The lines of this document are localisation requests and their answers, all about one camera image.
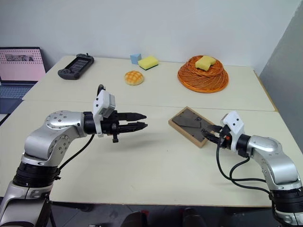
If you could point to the wooden framed slate tray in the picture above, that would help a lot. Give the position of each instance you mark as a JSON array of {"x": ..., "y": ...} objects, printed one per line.
[{"x": 187, "y": 121}]

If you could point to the grey partition panel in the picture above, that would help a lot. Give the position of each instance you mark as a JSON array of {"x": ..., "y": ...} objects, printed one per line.
[{"x": 286, "y": 71}]

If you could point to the dark rounded shape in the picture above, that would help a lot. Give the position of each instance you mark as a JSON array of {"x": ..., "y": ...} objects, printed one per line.
[{"x": 137, "y": 220}]

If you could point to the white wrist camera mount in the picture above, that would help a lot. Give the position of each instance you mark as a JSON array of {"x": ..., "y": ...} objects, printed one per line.
[
  {"x": 102, "y": 101},
  {"x": 234, "y": 123}
]

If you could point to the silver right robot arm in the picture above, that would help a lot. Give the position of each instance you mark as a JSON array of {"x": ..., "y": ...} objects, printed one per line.
[{"x": 274, "y": 156}]

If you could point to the black handheld game console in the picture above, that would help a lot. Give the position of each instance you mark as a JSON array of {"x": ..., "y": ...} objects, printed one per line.
[{"x": 75, "y": 66}]

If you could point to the golden pineapple bun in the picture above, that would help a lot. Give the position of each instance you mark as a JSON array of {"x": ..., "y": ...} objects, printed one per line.
[{"x": 134, "y": 78}]

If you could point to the yellow sponge with green pad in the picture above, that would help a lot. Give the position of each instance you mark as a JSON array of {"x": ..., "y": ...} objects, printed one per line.
[{"x": 148, "y": 62}]

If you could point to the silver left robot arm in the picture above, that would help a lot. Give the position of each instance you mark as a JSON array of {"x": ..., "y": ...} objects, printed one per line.
[{"x": 59, "y": 132}]

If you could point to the light blue foam block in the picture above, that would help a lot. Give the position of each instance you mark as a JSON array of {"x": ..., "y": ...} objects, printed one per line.
[{"x": 135, "y": 58}]

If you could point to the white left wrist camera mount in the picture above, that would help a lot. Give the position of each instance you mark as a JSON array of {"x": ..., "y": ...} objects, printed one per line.
[{"x": 102, "y": 101}]

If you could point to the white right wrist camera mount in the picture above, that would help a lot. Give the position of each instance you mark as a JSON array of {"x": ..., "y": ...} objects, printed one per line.
[{"x": 234, "y": 123}]

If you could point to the orange woven basket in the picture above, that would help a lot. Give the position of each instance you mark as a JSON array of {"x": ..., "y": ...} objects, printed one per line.
[{"x": 203, "y": 79}]

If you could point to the grey laptop with pink screen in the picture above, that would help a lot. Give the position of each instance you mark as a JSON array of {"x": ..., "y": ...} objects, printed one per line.
[{"x": 19, "y": 68}]

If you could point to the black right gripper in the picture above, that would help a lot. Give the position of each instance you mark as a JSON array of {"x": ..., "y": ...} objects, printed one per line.
[{"x": 225, "y": 139}]

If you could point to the plain yellow sponge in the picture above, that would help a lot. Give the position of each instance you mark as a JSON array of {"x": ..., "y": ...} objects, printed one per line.
[{"x": 204, "y": 62}]

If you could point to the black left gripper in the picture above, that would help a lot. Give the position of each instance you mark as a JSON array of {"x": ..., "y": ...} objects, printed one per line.
[{"x": 110, "y": 126}]

